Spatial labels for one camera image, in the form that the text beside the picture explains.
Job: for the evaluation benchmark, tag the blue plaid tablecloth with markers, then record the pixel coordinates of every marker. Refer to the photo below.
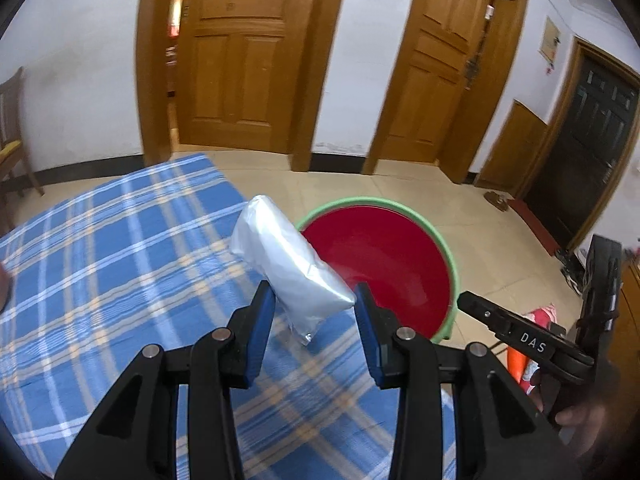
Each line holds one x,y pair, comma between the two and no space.
125,260

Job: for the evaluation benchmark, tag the red floor mat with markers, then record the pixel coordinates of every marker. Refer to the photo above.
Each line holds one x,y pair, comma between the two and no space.
537,225

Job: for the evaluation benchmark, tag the wall poster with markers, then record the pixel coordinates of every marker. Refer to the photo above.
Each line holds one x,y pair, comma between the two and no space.
549,40

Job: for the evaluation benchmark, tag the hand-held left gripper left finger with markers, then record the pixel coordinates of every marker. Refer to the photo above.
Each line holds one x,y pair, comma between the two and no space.
260,330

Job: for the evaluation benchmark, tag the open wooden panel door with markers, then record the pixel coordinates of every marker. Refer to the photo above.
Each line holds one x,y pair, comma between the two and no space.
235,60

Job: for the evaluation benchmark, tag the wooden chair with yellow cushion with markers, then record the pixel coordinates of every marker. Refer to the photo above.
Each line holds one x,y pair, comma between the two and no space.
12,110

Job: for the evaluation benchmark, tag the brown slipper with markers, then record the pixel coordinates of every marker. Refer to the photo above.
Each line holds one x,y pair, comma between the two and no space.
496,201

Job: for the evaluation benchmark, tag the dark metal door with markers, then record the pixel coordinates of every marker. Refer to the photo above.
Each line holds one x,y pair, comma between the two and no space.
590,135

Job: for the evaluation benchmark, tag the red bin with green rim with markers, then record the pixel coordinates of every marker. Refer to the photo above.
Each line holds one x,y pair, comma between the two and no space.
390,255

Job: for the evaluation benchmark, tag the person's right hand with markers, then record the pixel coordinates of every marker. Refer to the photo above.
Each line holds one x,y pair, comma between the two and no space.
595,415

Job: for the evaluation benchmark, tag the orange cone-shaped object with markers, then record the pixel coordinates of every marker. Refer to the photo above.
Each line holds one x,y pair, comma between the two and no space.
517,365

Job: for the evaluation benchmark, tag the brown round apple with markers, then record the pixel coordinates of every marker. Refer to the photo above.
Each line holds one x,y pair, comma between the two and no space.
5,287

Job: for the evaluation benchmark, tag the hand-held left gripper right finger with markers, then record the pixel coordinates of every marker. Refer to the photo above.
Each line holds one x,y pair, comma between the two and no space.
372,340

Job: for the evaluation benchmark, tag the silver foil pouch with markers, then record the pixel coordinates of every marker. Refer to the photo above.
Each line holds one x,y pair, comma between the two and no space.
290,265

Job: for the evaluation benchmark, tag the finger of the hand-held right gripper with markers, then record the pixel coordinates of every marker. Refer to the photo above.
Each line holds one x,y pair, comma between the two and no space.
530,345

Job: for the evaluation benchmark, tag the closed wooden panel door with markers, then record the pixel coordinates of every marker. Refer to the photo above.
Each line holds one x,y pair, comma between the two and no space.
440,70

